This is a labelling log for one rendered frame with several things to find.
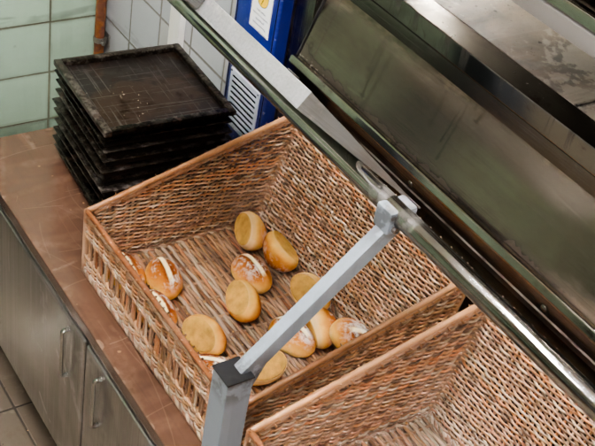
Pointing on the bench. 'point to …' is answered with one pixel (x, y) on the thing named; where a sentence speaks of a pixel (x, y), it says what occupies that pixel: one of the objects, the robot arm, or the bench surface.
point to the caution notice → (261, 16)
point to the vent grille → (243, 103)
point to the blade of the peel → (288, 84)
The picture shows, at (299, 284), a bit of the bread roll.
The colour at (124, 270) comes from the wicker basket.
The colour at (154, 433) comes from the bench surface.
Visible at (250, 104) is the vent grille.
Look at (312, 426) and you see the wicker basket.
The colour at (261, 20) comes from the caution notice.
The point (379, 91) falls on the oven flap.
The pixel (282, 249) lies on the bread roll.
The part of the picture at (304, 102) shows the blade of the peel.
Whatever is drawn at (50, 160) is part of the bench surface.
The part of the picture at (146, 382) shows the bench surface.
